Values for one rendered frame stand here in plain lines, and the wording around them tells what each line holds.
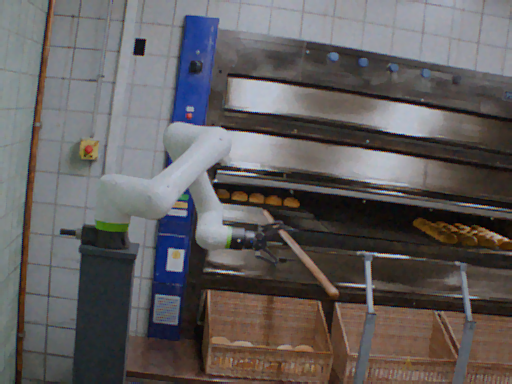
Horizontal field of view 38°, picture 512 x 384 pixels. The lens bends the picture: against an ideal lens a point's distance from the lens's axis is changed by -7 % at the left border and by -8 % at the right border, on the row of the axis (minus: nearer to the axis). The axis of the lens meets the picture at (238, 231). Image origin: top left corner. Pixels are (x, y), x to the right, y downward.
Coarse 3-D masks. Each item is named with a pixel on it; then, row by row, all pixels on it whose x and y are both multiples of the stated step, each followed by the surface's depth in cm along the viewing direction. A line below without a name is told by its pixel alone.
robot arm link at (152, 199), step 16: (192, 128) 293; (208, 128) 290; (192, 144) 290; (208, 144) 283; (224, 144) 287; (176, 160) 277; (192, 160) 276; (208, 160) 281; (160, 176) 266; (176, 176) 268; (192, 176) 274; (128, 192) 262; (144, 192) 259; (160, 192) 259; (176, 192) 266; (128, 208) 263; (144, 208) 259; (160, 208) 260
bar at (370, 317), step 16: (352, 256) 347; (368, 256) 346; (384, 256) 348; (400, 256) 349; (368, 272) 343; (464, 272) 351; (368, 288) 338; (464, 288) 345; (368, 304) 333; (464, 304) 342; (368, 320) 328; (368, 336) 330; (464, 336) 334; (368, 352) 331; (464, 352) 335; (464, 368) 336
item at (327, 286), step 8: (272, 216) 394; (280, 232) 355; (288, 240) 335; (296, 248) 317; (304, 256) 301; (304, 264) 296; (312, 264) 287; (312, 272) 279; (320, 272) 275; (320, 280) 265; (328, 288) 253; (336, 296) 249
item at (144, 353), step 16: (128, 352) 353; (144, 352) 357; (160, 352) 360; (176, 352) 364; (192, 352) 367; (128, 368) 332; (144, 368) 335; (160, 368) 338; (176, 368) 341; (192, 368) 344
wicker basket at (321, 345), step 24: (216, 312) 378; (240, 312) 380; (288, 312) 382; (312, 312) 383; (216, 336) 377; (240, 336) 379; (264, 336) 380; (288, 336) 381; (240, 360) 338; (264, 360) 339; (288, 360) 340; (312, 360) 341
